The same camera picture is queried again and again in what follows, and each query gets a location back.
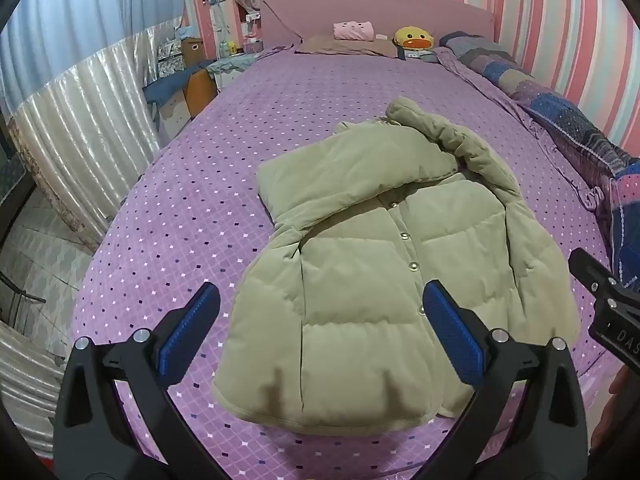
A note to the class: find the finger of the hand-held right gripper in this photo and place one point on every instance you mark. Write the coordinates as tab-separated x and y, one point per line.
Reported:
590	269

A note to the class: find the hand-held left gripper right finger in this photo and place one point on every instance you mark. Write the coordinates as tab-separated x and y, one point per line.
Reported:
454	331

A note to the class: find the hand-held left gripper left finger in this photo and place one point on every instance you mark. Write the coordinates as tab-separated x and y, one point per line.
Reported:
191	324

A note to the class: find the beige puffer jacket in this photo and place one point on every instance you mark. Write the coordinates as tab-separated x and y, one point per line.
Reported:
360	280

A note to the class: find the person's right hand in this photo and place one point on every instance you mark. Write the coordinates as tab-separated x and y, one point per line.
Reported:
620	420

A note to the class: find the bed with purple dotted sheet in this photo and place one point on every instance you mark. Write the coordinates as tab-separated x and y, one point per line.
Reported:
200	200

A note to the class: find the patchwork quilt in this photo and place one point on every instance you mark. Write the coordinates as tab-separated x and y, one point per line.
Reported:
560	110

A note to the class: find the black metal chair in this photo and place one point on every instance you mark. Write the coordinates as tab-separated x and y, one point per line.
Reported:
17	292

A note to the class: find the silver pleated curtain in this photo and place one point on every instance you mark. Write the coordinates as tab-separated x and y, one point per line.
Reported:
75	135

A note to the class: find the dark blue cloth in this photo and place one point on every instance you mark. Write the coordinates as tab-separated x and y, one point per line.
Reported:
167	85

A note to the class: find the light blue table cloth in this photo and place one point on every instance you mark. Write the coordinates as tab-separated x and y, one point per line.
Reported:
232	62

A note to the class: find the patterned storage box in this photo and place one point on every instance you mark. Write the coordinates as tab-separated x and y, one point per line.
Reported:
169	57

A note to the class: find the brown cardboard box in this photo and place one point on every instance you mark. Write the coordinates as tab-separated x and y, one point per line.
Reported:
192	51

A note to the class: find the yellow duck plush toy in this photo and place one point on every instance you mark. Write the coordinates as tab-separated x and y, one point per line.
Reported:
413	38

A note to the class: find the brown pillow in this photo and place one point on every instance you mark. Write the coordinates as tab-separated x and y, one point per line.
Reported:
345	46

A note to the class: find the pink folded cloth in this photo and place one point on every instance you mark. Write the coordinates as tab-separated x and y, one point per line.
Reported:
354	30

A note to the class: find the blue window curtain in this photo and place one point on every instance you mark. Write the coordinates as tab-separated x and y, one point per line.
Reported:
80	15

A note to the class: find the pink headboard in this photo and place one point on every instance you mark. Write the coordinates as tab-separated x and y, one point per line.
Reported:
360	10

